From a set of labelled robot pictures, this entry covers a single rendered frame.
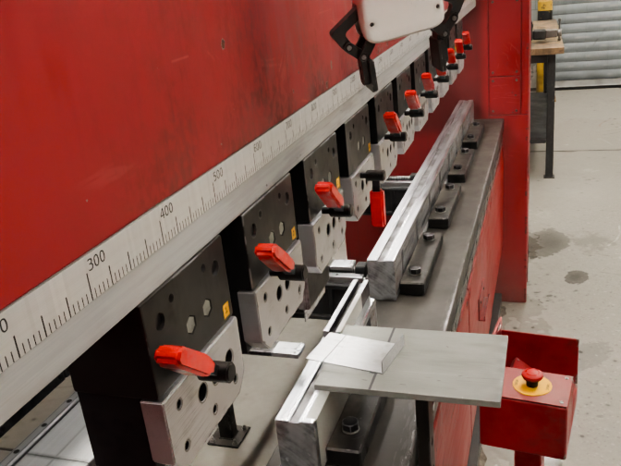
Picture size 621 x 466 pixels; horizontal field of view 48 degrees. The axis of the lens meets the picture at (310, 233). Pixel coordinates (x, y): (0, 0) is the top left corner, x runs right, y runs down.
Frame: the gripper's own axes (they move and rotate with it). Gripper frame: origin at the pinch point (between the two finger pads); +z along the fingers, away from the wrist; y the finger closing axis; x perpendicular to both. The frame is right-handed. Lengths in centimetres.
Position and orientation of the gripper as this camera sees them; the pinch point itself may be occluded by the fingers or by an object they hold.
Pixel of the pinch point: (405, 71)
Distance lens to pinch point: 91.1
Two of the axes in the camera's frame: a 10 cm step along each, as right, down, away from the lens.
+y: 9.5, -3.0, 1.3
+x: -2.6, -4.6, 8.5
